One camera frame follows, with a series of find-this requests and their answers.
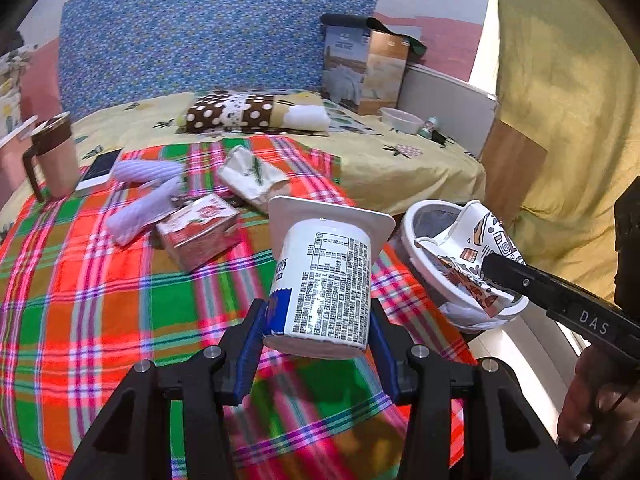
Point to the black bag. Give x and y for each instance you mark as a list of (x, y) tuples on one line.
[(9, 41)]

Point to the white round bin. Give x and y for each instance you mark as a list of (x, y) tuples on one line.
[(414, 232)]

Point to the red drink carton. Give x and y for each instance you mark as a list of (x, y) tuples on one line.
[(200, 232)]

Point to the blue floral headboard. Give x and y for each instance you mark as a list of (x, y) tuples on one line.
[(200, 45)]

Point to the white yogurt cup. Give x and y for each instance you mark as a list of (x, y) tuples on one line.
[(325, 270)]

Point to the yellow pineapple print bed sheet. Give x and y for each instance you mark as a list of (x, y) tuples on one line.
[(400, 175)]

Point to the brown lidded mug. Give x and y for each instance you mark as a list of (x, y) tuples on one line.
[(57, 160)]

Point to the white bowl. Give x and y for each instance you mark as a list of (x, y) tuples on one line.
[(400, 120)]

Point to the smartphone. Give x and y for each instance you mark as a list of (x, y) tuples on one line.
[(100, 170)]

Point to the wooden panel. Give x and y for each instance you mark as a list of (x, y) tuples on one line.
[(512, 170)]

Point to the small green bottle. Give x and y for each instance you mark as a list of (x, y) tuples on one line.
[(429, 128)]

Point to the brown polka dot pillow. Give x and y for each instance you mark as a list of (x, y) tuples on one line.
[(215, 110)]

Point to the white foam net sleeve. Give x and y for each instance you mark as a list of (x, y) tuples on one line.
[(145, 171)]

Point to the small black item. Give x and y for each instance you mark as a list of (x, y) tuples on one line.
[(442, 138)]

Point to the pineapple print quilt bundle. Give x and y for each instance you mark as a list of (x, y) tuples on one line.
[(10, 85)]

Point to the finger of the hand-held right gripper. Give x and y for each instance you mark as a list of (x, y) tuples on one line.
[(515, 277)]

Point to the brown printed paper cup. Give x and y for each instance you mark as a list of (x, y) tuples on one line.
[(475, 240)]

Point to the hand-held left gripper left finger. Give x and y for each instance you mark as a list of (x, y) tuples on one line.
[(250, 342)]

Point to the white bed side board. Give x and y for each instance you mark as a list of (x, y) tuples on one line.
[(445, 105)]

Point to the white ribbed socks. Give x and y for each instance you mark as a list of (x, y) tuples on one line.
[(140, 210)]

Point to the person's right hand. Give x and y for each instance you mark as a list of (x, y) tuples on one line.
[(600, 395)]

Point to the black cloth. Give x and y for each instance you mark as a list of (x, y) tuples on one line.
[(345, 20)]

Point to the red green plaid blanket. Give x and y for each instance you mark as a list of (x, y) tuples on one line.
[(100, 310)]

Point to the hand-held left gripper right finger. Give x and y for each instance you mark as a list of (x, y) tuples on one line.
[(383, 352)]

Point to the white fluffy towel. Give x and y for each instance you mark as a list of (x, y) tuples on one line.
[(307, 117)]

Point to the dark snack wrapper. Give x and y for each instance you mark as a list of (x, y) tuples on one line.
[(230, 201)]

